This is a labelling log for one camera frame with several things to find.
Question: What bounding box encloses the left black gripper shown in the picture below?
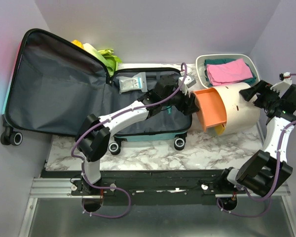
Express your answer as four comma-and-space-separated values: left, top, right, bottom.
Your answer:
161, 83, 200, 116

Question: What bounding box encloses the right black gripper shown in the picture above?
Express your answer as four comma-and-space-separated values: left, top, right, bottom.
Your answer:
239, 80, 282, 110

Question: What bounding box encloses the teal spray bottle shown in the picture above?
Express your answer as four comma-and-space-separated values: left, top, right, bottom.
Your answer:
167, 106, 172, 115

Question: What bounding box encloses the purple cloth item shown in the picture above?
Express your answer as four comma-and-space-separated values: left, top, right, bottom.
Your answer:
208, 58, 254, 86

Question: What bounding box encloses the white cylinder appliance orange lid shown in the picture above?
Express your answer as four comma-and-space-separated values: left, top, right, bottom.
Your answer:
192, 82, 260, 136

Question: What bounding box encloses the dark teal garment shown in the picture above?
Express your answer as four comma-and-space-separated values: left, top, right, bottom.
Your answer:
204, 58, 258, 87

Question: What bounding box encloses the white packet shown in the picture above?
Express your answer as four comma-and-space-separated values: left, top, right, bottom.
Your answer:
117, 73, 148, 94

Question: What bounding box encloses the pink and teal kids suitcase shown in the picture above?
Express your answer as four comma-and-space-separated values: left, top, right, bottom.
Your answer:
0, 29, 180, 146

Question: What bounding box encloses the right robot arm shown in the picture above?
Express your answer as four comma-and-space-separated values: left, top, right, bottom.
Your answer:
217, 77, 296, 201

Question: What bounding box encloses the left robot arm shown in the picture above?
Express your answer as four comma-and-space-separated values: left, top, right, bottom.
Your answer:
73, 75, 198, 195

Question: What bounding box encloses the white rectangular plastic basin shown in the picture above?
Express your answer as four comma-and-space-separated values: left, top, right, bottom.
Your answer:
195, 53, 260, 88

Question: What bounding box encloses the green leafy lettuce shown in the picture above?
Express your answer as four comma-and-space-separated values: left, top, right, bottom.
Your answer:
98, 49, 122, 77

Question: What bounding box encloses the napa cabbage with yellow top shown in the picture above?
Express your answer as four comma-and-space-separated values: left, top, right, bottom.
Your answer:
71, 39, 101, 57

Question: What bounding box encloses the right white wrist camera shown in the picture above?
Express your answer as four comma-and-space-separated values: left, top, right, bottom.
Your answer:
270, 72, 292, 93

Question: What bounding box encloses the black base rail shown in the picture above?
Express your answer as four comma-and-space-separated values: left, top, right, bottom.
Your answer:
41, 169, 242, 206

